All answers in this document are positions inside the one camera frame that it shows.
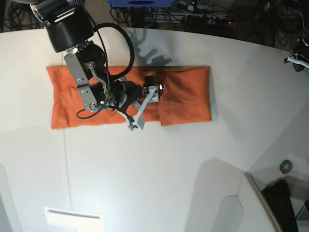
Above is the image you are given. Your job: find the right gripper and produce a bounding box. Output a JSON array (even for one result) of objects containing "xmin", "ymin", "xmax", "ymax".
[{"xmin": 112, "ymin": 76, "xmax": 166, "ymax": 120}]

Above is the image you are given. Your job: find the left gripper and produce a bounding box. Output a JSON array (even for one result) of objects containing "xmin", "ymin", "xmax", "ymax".
[{"xmin": 282, "ymin": 50, "xmax": 309, "ymax": 72}]

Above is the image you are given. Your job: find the orange t-shirt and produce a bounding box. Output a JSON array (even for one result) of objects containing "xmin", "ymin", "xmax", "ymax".
[{"xmin": 46, "ymin": 66, "xmax": 212, "ymax": 129}]

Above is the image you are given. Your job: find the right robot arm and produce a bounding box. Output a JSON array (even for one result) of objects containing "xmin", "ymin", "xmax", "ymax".
[{"xmin": 29, "ymin": 0, "xmax": 165, "ymax": 123}]

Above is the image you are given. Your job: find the blue box with oval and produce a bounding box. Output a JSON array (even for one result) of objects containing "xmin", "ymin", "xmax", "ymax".
[{"xmin": 108, "ymin": 0, "xmax": 178, "ymax": 7}]

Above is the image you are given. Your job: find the green tape roll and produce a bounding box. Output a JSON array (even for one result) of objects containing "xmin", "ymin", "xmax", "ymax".
[{"xmin": 279, "ymin": 159, "xmax": 293, "ymax": 174}]

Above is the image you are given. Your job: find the black keyboard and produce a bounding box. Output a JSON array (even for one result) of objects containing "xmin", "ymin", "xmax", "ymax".
[{"xmin": 262, "ymin": 179, "xmax": 299, "ymax": 232}]

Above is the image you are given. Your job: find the white table slot plate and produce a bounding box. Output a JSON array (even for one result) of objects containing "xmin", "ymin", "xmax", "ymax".
[{"xmin": 44, "ymin": 207, "xmax": 104, "ymax": 232}]

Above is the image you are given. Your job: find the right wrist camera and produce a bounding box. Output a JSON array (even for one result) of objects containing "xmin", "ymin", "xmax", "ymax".
[{"xmin": 128, "ymin": 116, "xmax": 145, "ymax": 131}]

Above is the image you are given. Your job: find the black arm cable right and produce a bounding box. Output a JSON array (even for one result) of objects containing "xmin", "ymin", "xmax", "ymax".
[{"xmin": 93, "ymin": 23, "xmax": 135, "ymax": 82}]

